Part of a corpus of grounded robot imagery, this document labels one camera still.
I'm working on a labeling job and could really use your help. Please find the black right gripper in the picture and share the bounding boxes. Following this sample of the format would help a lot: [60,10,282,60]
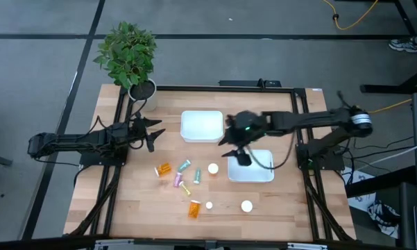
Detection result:
[217,110,269,167]

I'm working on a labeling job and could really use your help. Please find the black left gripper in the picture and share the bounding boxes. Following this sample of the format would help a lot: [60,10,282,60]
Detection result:
[123,111,167,153]

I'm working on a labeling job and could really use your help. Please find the white plastic bin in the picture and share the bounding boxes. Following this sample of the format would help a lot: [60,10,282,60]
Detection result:
[179,110,225,144]
[227,148,275,184]

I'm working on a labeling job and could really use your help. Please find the black bar device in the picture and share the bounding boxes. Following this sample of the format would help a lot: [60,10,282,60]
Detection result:
[218,79,282,88]

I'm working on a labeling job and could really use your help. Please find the green potted plant white pot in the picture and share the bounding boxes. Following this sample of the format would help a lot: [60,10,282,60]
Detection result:
[92,20,159,113]

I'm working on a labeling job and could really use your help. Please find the white printed paper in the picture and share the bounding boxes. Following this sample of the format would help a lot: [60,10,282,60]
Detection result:
[341,166,377,213]

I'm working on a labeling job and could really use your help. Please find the black desk foot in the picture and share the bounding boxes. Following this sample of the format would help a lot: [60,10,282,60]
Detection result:
[345,165,417,198]

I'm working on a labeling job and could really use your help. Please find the black white patterned cloth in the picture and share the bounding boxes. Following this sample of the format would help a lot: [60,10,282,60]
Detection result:
[366,200,400,240]

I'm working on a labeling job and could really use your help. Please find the black equipment box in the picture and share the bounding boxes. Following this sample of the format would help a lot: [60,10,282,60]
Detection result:
[398,182,417,249]

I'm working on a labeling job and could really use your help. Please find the person's shoe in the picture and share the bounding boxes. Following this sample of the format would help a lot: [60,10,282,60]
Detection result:
[388,37,417,53]

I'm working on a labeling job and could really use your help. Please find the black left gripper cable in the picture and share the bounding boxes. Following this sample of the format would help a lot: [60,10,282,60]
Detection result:
[126,99,149,122]

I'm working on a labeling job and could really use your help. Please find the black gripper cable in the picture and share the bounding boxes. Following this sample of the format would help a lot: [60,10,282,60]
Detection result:
[245,131,296,171]
[126,99,149,122]

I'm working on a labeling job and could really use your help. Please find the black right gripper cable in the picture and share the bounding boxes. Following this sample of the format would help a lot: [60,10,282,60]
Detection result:
[245,131,296,171]

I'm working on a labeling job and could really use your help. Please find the black aluminium table frame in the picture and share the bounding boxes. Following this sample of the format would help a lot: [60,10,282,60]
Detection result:
[64,85,357,243]

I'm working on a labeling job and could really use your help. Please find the silver metal bracket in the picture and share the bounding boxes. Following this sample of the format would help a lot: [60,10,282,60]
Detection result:
[287,242,329,250]
[94,238,135,250]

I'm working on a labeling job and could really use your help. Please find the black desk leg frame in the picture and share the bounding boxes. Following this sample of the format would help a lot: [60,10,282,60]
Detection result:
[359,0,417,94]

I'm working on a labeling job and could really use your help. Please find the yellow extension cable with plug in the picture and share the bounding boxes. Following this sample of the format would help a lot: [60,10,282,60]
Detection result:
[367,89,417,115]

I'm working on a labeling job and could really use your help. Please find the white floor cable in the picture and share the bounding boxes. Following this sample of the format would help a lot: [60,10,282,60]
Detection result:
[353,137,417,172]

